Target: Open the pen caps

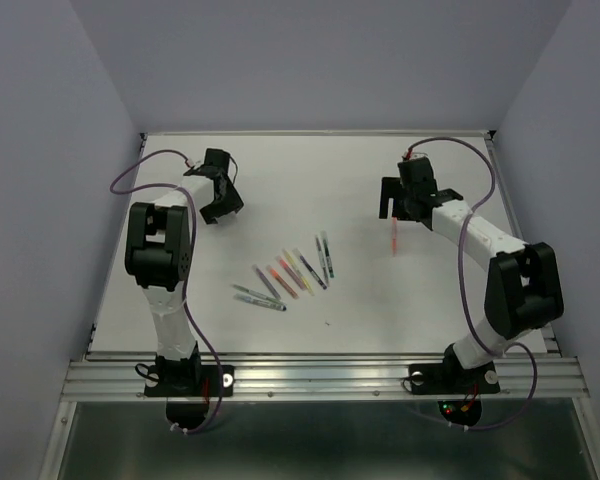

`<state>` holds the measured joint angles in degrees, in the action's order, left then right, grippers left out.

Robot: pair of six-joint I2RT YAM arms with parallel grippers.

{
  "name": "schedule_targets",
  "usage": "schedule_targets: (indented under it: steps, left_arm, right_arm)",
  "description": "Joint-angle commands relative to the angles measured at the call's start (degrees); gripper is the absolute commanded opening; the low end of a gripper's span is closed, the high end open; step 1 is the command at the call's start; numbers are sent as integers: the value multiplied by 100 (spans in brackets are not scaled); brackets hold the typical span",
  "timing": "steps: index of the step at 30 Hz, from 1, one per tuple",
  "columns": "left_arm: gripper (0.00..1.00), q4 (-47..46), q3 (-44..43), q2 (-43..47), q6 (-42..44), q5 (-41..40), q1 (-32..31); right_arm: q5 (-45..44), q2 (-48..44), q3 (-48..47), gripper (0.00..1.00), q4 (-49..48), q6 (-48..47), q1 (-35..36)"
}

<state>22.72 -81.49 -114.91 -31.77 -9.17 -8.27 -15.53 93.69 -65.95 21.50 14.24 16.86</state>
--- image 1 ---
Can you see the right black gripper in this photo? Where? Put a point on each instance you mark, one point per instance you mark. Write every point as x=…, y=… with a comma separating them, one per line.
x=388, y=191

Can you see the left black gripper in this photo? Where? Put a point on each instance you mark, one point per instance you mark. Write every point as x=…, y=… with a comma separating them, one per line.
x=231, y=203

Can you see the orange highlighter pen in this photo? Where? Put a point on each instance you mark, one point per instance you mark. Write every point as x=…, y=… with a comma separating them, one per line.
x=394, y=233

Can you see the green gel pen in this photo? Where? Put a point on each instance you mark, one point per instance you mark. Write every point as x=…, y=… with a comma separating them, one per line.
x=327, y=254

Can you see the purple pen white label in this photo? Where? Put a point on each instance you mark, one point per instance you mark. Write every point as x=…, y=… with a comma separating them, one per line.
x=322, y=261

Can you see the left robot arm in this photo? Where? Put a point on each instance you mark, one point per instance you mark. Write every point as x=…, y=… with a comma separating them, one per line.
x=159, y=251

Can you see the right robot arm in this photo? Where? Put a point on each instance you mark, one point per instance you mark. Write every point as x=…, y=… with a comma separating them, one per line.
x=523, y=290

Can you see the yellow highlighter pen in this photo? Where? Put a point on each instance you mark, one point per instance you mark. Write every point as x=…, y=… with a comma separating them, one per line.
x=304, y=282

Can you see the dark purple gel pen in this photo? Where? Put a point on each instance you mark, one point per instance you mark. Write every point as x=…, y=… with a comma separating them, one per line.
x=312, y=272

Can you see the pink highlighter pen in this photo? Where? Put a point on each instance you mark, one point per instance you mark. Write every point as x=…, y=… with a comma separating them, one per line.
x=287, y=268

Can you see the green clear pen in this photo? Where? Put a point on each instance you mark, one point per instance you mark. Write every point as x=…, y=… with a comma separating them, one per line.
x=254, y=293

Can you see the light purple pen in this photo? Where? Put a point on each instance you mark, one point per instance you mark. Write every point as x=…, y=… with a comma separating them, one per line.
x=266, y=282

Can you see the blue clear pen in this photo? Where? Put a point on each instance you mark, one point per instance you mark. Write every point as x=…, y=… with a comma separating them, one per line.
x=260, y=303

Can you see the orange red highlighter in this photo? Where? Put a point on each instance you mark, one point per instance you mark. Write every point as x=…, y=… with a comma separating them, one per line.
x=282, y=282

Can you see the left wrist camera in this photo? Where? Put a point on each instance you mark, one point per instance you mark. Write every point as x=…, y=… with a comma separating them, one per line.
x=207, y=170

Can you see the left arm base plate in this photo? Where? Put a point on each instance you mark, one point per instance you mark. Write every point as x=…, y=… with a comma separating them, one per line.
x=192, y=403

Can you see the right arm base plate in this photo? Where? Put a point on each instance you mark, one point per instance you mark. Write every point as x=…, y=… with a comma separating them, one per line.
x=458, y=390

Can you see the aluminium rail frame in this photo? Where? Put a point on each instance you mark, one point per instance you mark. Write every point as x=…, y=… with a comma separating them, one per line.
x=318, y=391

